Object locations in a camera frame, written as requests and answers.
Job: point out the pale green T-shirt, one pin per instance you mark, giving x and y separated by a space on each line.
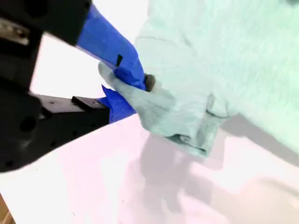
210 46

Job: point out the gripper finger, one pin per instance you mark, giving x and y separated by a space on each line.
109 46
70 119

